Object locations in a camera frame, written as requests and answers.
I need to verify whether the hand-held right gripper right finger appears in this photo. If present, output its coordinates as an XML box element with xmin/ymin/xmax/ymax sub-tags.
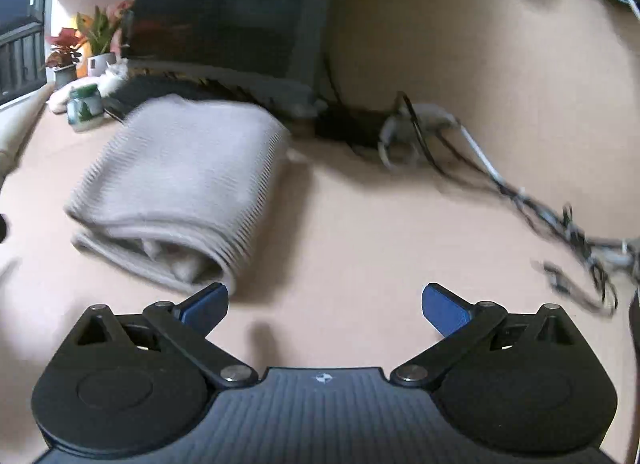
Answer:
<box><xmin>391</xmin><ymin>283</ymin><xmax>582</xmax><ymax>388</ymax></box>

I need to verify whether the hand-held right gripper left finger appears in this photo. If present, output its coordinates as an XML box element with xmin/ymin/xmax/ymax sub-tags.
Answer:
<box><xmin>64</xmin><ymin>282</ymin><xmax>257</xmax><ymax>388</ymax></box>

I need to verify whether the grey striped towel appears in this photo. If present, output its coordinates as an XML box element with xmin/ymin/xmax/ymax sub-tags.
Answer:
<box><xmin>64</xmin><ymin>94</ymin><xmax>293</xmax><ymax>295</ymax></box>

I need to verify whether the black power adapter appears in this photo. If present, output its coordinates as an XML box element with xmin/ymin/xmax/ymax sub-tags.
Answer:
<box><xmin>314</xmin><ymin>108</ymin><xmax>392</xmax><ymax>151</ymax></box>

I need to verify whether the green glass jar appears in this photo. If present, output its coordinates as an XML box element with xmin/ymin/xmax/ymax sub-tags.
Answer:
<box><xmin>66</xmin><ymin>84</ymin><xmax>105</xmax><ymax>133</ymax></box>

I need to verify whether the white plush toy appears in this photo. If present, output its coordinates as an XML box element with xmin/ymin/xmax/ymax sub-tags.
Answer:
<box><xmin>47</xmin><ymin>58</ymin><xmax>131</xmax><ymax>115</ymax></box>

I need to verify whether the white tapered object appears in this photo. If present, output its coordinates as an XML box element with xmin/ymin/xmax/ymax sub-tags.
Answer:
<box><xmin>0</xmin><ymin>84</ymin><xmax>55</xmax><ymax>179</ymax></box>

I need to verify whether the green plant in white pot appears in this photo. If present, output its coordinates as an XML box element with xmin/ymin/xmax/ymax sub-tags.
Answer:
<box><xmin>75</xmin><ymin>1</ymin><xmax>135</xmax><ymax>78</ymax></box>

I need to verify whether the dark computer monitor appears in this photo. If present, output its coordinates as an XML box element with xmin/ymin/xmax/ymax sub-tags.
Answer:
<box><xmin>121</xmin><ymin>0</ymin><xmax>335</xmax><ymax>94</ymax></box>

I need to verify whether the red leaf potted plant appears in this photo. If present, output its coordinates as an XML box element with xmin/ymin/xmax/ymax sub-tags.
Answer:
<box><xmin>42</xmin><ymin>28</ymin><xmax>87</xmax><ymax>90</ymax></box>

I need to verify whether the dark window railing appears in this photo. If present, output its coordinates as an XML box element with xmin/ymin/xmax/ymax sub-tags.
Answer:
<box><xmin>0</xmin><ymin>0</ymin><xmax>50</xmax><ymax>105</ymax></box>

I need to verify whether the black cable bundle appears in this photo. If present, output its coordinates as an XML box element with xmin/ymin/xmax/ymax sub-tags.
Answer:
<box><xmin>320</xmin><ymin>51</ymin><xmax>640</xmax><ymax>317</ymax></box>

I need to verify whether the white thin cable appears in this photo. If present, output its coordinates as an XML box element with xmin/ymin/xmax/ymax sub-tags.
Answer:
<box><xmin>457</xmin><ymin>123</ymin><xmax>640</xmax><ymax>269</ymax></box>

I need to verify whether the grey cable connector clump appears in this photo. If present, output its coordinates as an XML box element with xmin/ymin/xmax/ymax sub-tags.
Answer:
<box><xmin>376</xmin><ymin>102</ymin><xmax>459</xmax><ymax>171</ymax></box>

